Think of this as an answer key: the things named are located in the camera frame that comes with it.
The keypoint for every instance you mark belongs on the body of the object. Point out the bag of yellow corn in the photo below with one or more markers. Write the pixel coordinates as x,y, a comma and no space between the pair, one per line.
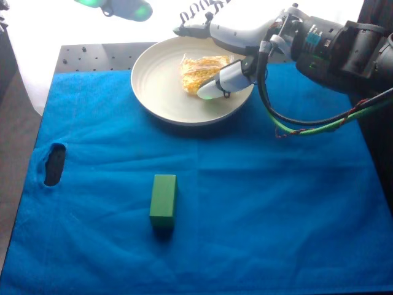
196,77

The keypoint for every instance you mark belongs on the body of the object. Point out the green rectangular block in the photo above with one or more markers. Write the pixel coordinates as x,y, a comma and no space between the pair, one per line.
162,199

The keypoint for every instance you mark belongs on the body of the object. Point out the blue cloth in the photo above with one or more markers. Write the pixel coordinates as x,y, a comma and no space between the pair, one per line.
245,199

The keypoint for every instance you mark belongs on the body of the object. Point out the white round plate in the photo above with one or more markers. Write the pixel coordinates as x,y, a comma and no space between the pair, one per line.
159,92

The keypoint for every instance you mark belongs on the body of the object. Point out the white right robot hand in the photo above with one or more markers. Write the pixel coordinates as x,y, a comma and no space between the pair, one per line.
239,38

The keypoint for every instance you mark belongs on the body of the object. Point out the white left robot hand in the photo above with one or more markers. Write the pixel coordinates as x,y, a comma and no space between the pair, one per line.
126,9

